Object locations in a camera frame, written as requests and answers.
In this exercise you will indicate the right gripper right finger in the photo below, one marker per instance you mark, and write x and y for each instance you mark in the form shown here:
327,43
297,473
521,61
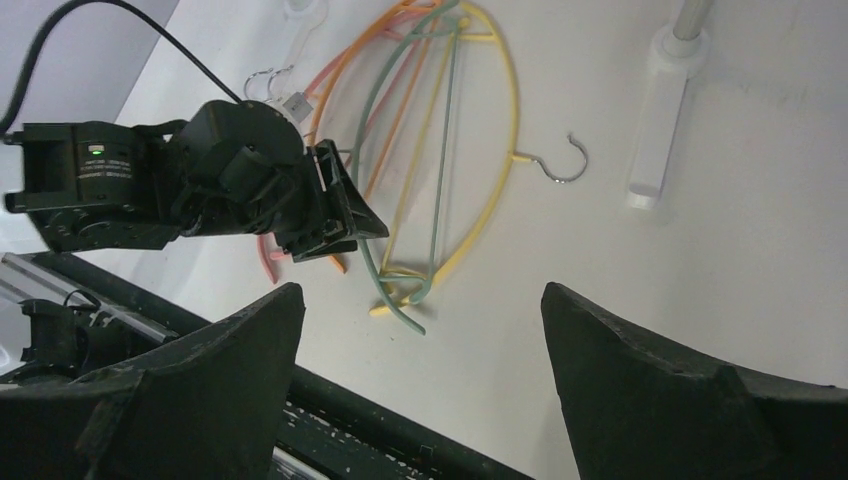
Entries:
638,405

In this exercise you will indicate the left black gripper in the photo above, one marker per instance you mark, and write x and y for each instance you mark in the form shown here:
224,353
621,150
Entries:
243,168

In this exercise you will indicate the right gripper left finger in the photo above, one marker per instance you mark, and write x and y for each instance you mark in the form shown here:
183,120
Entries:
204,406

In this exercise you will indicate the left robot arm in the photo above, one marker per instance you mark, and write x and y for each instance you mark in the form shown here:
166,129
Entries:
94,185

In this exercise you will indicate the pink plain hanger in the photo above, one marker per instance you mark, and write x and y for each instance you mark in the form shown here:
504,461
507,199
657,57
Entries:
322,86

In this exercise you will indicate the grey-green plain hanger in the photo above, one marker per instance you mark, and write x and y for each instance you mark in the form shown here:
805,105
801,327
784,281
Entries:
406,287

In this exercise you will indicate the white clothes rack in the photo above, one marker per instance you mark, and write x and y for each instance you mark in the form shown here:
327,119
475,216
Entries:
678,51

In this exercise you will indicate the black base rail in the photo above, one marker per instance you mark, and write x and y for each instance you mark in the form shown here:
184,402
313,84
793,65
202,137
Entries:
82,318

